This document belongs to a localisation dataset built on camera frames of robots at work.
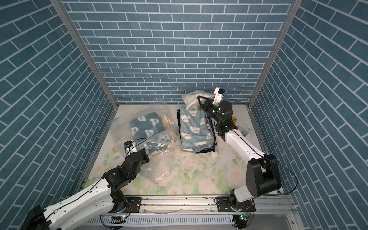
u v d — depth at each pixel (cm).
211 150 89
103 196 52
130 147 68
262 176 43
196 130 97
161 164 89
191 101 79
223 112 59
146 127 100
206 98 73
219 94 71
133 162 59
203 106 68
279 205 75
